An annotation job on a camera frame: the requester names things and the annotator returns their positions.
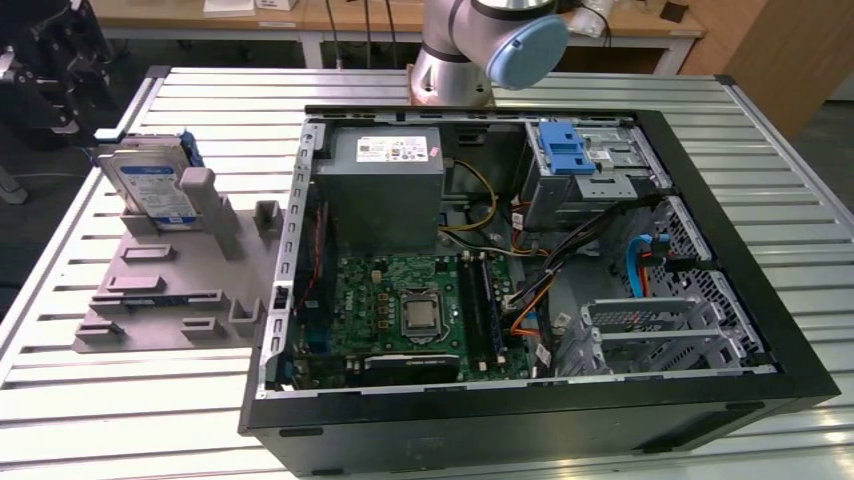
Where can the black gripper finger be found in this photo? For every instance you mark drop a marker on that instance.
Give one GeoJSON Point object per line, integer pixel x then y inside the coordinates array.
{"type": "Point", "coordinates": [70, 117]}

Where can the hard disk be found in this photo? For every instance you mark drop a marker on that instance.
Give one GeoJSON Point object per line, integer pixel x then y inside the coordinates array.
{"type": "Point", "coordinates": [157, 190]}

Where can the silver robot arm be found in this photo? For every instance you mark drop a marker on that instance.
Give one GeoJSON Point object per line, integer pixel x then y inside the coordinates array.
{"type": "Point", "coordinates": [454, 75]}

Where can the metal disk bay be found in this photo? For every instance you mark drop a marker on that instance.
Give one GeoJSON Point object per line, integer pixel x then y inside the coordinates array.
{"type": "Point", "coordinates": [668, 335]}

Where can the grey metal foot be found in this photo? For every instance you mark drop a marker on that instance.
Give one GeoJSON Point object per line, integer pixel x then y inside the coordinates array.
{"type": "Point", "coordinates": [14, 192]}

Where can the white box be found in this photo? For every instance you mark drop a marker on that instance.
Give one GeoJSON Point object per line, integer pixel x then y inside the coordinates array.
{"type": "Point", "coordinates": [229, 6]}

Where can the wooden desk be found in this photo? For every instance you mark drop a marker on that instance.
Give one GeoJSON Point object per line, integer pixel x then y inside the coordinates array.
{"type": "Point", "coordinates": [281, 22]}

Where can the spare RAM stick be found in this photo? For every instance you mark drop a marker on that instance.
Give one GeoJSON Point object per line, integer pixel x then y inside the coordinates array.
{"type": "Point", "coordinates": [157, 300]}

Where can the grey parts rack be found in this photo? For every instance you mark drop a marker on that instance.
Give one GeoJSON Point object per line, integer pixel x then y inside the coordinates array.
{"type": "Point", "coordinates": [174, 325]}

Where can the grey power supply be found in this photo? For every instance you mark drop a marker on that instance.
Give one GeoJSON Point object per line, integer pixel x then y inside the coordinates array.
{"type": "Point", "coordinates": [381, 210]}

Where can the green motherboard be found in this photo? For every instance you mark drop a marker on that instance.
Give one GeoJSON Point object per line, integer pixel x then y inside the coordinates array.
{"type": "Point", "coordinates": [367, 280]}

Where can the silver CPU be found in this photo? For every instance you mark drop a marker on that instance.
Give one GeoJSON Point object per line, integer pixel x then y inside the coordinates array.
{"type": "Point", "coordinates": [422, 315]}

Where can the black graphics card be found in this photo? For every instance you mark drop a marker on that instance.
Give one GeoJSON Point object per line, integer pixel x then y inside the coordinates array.
{"type": "Point", "coordinates": [408, 367]}

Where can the blue drive latch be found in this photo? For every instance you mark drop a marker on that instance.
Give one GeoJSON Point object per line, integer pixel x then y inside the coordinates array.
{"type": "Point", "coordinates": [561, 150]}

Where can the black RAM stick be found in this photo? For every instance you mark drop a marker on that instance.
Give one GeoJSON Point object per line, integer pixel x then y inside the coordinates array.
{"type": "Point", "coordinates": [493, 310]}

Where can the clear plastic bag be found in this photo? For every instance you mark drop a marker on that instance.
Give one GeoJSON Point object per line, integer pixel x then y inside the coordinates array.
{"type": "Point", "coordinates": [590, 20]}

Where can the metal drive cage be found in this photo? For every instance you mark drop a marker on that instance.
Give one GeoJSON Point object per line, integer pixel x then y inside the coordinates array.
{"type": "Point", "coordinates": [601, 187]}

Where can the black PC case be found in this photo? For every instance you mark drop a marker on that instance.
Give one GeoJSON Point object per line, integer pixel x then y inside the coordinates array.
{"type": "Point", "coordinates": [468, 430]}

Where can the small brown box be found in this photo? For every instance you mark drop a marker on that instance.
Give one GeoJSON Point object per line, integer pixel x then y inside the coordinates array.
{"type": "Point", "coordinates": [674, 11]}

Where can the wooden cabinet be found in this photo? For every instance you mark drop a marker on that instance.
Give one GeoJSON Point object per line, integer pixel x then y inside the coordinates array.
{"type": "Point", "coordinates": [788, 50]}

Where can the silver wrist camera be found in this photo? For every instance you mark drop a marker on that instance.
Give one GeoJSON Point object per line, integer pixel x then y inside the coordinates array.
{"type": "Point", "coordinates": [6, 67]}

